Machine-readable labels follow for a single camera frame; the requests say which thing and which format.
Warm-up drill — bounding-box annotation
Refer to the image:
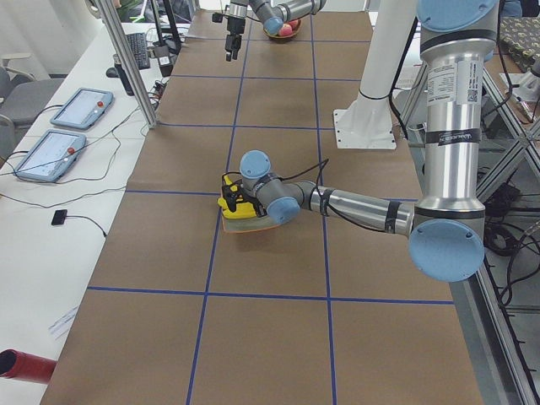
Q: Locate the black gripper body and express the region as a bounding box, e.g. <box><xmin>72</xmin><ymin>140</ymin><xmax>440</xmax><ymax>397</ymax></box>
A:
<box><xmin>212</xmin><ymin>3</ymin><xmax>247</xmax><ymax>51</ymax></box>
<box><xmin>222</xmin><ymin>181</ymin><xmax>264</xmax><ymax>215</ymax></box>

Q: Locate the yellow banana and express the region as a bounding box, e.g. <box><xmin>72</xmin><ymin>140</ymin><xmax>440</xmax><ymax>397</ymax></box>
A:
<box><xmin>221</xmin><ymin>175</ymin><xmax>235</xmax><ymax>187</ymax></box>
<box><xmin>217</xmin><ymin>197</ymin><xmax>262</xmax><ymax>219</ymax></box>

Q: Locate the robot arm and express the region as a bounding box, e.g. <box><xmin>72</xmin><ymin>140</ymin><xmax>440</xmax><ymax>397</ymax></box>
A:
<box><xmin>218</xmin><ymin>1</ymin><xmax>499</xmax><ymax>283</ymax></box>
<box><xmin>212</xmin><ymin>0</ymin><xmax>327</xmax><ymax>62</ymax></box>

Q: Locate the grey square plate orange rim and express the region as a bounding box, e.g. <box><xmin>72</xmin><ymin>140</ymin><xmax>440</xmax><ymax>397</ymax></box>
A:
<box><xmin>220</xmin><ymin>174</ymin><xmax>298</xmax><ymax>233</ymax></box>

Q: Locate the brown wicker basket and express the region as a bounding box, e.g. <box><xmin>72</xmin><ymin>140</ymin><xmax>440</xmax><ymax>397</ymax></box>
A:
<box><xmin>263</xmin><ymin>19</ymin><xmax>301</xmax><ymax>40</ymax></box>

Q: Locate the black keyboard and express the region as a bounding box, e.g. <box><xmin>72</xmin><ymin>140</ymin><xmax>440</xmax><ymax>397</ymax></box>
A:
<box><xmin>126</xmin><ymin>32</ymin><xmax>150</xmax><ymax>70</ymax></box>

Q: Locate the black bottle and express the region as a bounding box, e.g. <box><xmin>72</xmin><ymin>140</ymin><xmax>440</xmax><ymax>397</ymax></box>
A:
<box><xmin>113</xmin><ymin>53</ymin><xmax>134</xmax><ymax>96</ymax></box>

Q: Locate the upper teach pendant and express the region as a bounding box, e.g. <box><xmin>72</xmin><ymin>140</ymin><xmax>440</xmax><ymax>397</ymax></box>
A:
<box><xmin>50</xmin><ymin>88</ymin><xmax>115</xmax><ymax>130</ymax></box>

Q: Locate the teach pendant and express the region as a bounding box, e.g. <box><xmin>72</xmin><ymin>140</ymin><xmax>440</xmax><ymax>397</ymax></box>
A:
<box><xmin>50</xmin><ymin>88</ymin><xmax>115</xmax><ymax>130</ymax></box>
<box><xmin>13</xmin><ymin>129</ymin><xmax>87</xmax><ymax>183</ymax></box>

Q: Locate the small black device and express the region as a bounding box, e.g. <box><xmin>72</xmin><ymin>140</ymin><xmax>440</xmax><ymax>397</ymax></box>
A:
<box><xmin>51</xmin><ymin>209</ymin><xmax>68</xmax><ymax>226</ymax></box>

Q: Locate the lower teach pendant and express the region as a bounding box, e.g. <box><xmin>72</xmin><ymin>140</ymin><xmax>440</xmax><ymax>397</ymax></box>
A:
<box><xmin>13</xmin><ymin>129</ymin><xmax>87</xmax><ymax>183</ymax></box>

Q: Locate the red tube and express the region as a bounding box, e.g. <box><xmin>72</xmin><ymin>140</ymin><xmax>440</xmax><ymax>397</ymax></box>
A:
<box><xmin>1</xmin><ymin>349</ymin><xmax>57</xmax><ymax>384</ymax></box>

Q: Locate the aluminium frame post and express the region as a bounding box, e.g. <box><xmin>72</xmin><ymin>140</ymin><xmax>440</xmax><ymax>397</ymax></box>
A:
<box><xmin>95</xmin><ymin>0</ymin><xmax>157</xmax><ymax>128</ymax></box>

